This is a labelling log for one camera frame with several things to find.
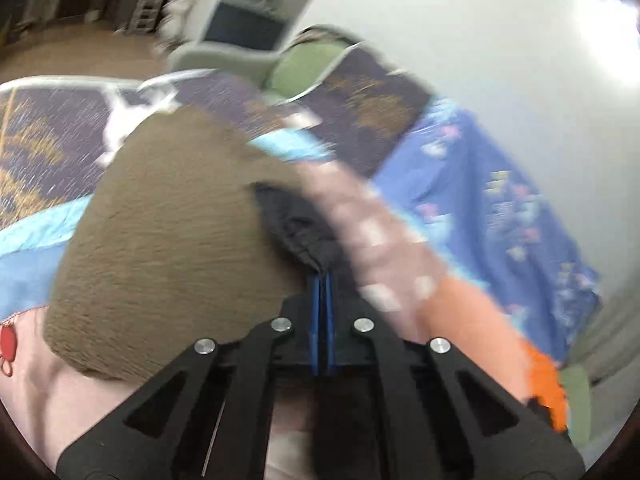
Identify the black puffer jacket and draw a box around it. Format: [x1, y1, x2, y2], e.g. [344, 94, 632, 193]
[252, 182, 356, 289]

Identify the pink quilted jacket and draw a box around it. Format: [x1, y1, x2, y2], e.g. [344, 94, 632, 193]
[296, 160, 448, 342]

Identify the pink polka-dot bedspread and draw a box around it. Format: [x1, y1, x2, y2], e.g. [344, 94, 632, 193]
[1, 307, 139, 468]

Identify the orange puffer jacket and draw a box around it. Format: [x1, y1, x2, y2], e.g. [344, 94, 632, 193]
[416, 274, 567, 432]

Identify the dark patterned blanket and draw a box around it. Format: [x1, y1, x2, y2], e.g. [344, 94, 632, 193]
[1, 44, 432, 226]

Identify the blue tree-print sheet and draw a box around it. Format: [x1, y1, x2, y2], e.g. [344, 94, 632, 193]
[372, 98, 599, 364]

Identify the brown fleece garment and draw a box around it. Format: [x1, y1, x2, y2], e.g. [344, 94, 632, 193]
[43, 106, 306, 382]

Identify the grey armchair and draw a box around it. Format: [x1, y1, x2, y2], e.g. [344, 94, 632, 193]
[165, 41, 282, 88]

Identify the green pillow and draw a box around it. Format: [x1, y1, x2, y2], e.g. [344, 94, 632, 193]
[264, 40, 348, 99]

